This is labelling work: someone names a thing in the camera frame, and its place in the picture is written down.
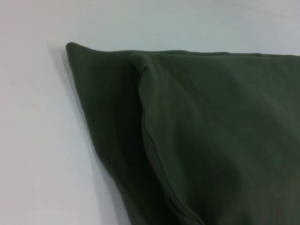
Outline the dark green FREE! t-shirt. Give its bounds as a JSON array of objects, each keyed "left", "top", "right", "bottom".
[{"left": 65, "top": 42, "right": 300, "bottom": 225}]

